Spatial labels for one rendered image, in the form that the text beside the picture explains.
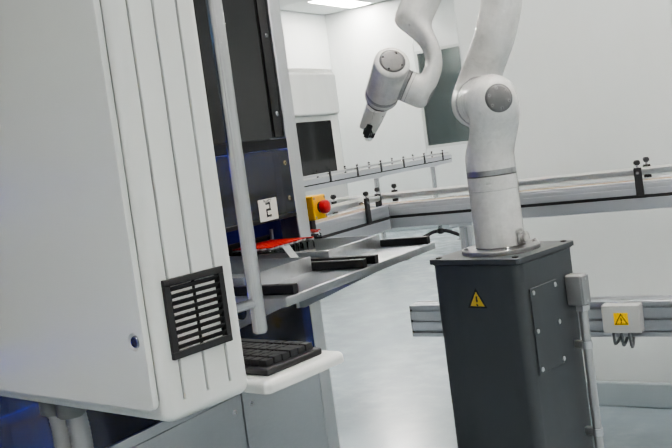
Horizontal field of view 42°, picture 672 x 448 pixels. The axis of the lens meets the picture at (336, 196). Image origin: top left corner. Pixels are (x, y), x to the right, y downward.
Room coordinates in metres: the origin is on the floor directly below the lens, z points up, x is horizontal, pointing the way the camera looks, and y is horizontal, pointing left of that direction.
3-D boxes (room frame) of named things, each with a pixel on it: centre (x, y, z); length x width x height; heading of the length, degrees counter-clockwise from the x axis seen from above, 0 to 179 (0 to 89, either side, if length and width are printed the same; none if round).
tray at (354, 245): (2.31, 0.11, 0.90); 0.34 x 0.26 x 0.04; 58
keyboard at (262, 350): (1.58, 0.26, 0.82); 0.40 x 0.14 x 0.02; 50
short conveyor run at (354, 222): (2.90, 0.05, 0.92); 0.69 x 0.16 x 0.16; 148
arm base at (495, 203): (2.11, -0.38, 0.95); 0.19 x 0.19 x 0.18
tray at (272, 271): (2.02, 0.29, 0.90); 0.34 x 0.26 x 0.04; 58
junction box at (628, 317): (2.75, -0.86, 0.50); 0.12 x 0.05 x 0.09; 58
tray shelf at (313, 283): (2.13, 0.14, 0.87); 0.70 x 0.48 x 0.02; 148
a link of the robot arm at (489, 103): (2.07, -0.39, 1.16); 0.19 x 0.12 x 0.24; 8
